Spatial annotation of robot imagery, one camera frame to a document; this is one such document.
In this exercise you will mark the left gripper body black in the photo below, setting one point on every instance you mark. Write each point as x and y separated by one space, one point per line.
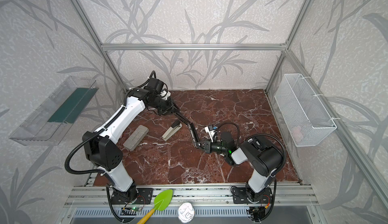
165 108

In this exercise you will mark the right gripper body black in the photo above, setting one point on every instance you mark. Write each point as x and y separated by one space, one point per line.
203 144

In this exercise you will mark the beige stapler black cap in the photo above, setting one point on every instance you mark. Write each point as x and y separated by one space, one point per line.
174 128

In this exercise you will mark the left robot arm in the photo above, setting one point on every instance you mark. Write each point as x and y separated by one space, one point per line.
101 146

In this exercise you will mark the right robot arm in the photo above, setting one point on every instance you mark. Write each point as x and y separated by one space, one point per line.
265 153

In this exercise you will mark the grey rectangular block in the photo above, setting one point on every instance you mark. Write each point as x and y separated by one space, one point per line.
135 138

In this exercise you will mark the crumpled white paper cup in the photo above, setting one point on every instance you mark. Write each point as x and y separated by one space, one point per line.
186 213

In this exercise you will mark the green plastic toy shovel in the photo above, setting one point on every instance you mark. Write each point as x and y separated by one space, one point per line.
161 202

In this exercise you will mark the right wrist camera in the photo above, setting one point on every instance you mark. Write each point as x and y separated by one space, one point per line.
212 131

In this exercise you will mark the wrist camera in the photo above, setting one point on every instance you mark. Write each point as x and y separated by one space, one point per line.
158 88
212 131

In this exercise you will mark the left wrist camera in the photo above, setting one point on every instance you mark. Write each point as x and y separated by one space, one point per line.
158 88

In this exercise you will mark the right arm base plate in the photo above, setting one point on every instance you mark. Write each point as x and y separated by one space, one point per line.
245 195

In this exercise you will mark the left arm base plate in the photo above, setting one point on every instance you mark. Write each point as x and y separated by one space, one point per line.
142 196

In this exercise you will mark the white wire mesh basket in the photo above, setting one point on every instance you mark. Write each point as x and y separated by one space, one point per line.
305 116

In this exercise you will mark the aluminium front rail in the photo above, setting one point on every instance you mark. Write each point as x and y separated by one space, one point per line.
287 194

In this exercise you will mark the clear plastic wall tray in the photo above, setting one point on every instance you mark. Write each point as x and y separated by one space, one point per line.
51 121

